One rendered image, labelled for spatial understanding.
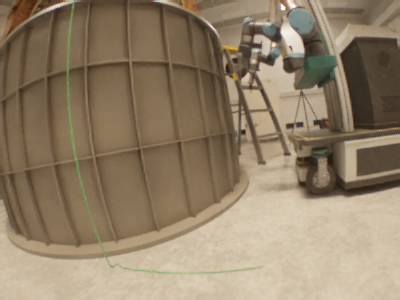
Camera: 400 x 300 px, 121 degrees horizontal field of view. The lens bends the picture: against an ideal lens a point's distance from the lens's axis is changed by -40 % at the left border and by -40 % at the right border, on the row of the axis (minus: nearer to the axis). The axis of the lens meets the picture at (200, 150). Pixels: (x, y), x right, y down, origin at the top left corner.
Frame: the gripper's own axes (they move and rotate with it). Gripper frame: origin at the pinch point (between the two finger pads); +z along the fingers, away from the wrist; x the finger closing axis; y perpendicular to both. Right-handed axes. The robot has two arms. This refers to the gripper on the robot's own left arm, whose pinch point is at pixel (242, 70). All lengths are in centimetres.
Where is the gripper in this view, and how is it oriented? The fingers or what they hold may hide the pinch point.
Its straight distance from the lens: 111.7
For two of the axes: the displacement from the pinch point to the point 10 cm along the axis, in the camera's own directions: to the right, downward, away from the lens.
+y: -8.8, -3.0, 3.8
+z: -1.5, 9.2, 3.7
